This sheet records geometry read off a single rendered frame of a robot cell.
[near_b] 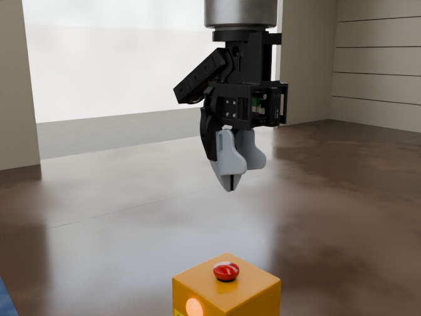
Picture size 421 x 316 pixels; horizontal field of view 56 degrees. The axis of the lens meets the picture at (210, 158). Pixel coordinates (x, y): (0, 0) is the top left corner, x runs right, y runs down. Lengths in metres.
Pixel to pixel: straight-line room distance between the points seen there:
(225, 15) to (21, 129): 5.11
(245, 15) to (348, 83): 8.33
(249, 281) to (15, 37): 5.03
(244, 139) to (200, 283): 0.22
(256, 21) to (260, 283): 0.36
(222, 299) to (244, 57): 0.32
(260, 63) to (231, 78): 0.05
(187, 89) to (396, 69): 7.77
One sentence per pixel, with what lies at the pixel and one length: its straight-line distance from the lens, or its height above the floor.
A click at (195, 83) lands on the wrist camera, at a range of 0.54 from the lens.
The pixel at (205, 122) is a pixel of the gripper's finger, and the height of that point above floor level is 1.32.
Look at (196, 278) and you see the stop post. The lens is 0.63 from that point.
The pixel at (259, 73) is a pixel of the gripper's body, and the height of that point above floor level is 1.38.
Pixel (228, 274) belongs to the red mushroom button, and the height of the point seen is 1.09.
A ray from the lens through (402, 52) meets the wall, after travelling 8.22.
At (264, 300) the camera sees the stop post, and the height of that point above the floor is 1.06.
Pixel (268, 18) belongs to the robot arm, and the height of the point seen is 1.44.
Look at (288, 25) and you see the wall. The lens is 7.91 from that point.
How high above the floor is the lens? 1.41
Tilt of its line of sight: 15 degrees down
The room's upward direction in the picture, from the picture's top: straight up
